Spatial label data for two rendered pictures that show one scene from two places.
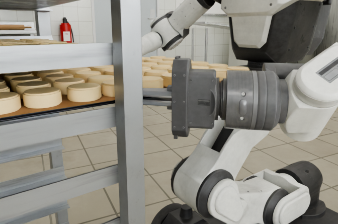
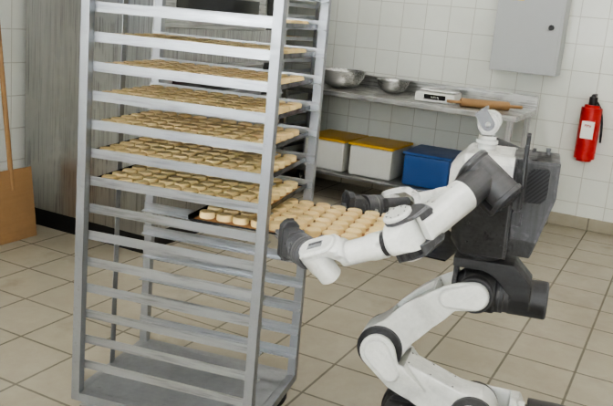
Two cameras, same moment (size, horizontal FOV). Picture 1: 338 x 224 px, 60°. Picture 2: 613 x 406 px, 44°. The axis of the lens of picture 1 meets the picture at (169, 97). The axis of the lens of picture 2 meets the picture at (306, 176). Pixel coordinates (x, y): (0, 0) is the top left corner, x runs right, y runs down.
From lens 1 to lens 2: 1.98 m
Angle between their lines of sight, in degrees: 51
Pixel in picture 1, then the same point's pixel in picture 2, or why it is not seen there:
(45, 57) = (233, 204)
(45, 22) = (309, 171)
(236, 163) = (409, 333)
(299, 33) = (478, 230)
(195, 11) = not seen: hidden behind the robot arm
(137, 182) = (257, 273)
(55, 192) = (228, 261)
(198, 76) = (285, 230)
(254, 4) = not seen: hidden behind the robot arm
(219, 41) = not seen: outside the picture
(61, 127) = (234, 234)
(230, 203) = (379, 357)
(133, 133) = (258, 247)
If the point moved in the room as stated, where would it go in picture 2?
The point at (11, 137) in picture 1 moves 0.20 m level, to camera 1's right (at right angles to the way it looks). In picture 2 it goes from (217, 231) to (254, 251)
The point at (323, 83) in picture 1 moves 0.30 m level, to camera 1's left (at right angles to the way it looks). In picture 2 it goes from (305, 248) to (244, 219)
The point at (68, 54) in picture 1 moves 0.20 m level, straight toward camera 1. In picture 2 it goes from (242, 204) to (196, 216)
